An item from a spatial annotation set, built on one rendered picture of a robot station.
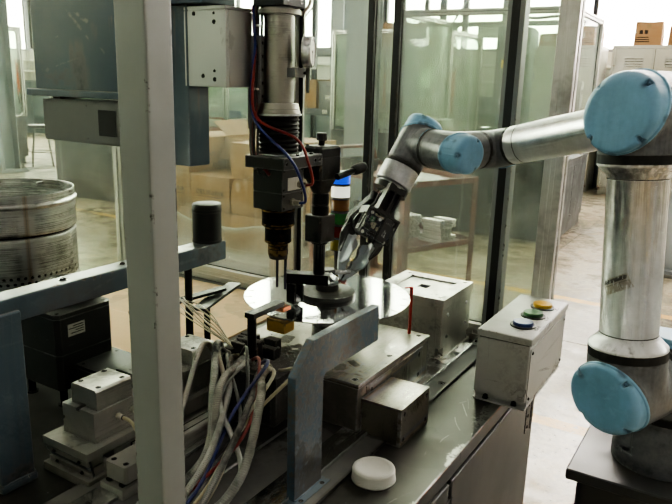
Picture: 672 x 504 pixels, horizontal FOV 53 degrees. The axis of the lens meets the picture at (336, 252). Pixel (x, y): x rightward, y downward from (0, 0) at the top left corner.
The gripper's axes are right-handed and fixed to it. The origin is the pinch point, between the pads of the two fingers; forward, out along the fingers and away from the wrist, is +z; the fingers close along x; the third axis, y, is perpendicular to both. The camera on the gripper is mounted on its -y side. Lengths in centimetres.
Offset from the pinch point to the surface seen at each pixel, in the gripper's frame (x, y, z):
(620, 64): 357, -628, -432
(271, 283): -10.6, -7.9, 8.6
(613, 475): 47, 37, 10
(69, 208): -56, -34, 15
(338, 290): 0.1, 2.7, 3.5
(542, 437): 133, -109, 14
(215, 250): -24.4, -4.2, 8.0
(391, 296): 9.9, 4.2, -0.4
